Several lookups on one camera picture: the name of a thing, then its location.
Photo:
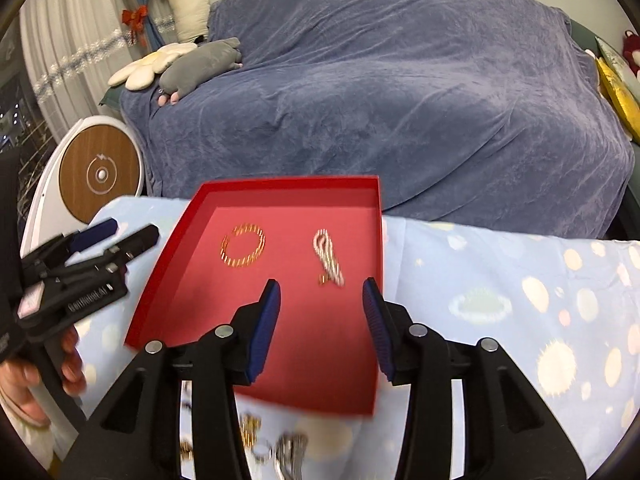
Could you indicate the white round wood-panel device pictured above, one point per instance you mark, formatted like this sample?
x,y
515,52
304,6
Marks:
x,y
100,170

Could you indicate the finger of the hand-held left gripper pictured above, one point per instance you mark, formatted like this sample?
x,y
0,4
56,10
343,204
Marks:
x,y
95,234
137,241

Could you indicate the blue-grey blanket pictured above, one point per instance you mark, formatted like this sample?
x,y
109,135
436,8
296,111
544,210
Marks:
x,y
400,85

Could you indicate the pale patterned cushion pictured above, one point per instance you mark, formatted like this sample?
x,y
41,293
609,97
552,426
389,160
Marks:
x,y
611,55

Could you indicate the white plush toy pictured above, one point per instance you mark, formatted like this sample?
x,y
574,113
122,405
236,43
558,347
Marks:
x,y
187,0

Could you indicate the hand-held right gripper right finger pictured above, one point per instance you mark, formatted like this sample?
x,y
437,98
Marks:
x,y
375,330

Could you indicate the light blue patterned cloth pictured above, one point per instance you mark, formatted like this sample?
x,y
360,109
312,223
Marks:
x,y
500,285

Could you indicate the dark green sofa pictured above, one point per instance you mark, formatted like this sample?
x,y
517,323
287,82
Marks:
x,y
580,35

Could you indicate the red plush toy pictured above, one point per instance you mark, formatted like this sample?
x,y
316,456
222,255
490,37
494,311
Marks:
x,y
632,50

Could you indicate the person's left hand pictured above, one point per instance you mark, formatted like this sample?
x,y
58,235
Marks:
x,y
30,390

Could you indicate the yellow cushion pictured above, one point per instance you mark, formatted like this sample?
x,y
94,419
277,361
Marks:
x,y
617,95

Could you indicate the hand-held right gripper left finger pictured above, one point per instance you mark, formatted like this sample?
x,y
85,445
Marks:
x,y
265,330

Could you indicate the white sheer curtain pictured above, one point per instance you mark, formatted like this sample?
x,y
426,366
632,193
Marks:
x,y
75,35

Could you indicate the red bow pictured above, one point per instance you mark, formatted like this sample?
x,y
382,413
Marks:
x,y
136,17

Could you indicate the red box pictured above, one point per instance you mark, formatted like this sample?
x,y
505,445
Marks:
x,y
320,360

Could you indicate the grey plush toy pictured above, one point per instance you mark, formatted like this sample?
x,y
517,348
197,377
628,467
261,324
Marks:
x,y
200,62

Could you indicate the cream flower cushion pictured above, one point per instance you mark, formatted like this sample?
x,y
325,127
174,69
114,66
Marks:
x,y
145,65

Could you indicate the dark window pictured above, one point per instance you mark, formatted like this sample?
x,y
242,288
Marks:
x,y
17,105

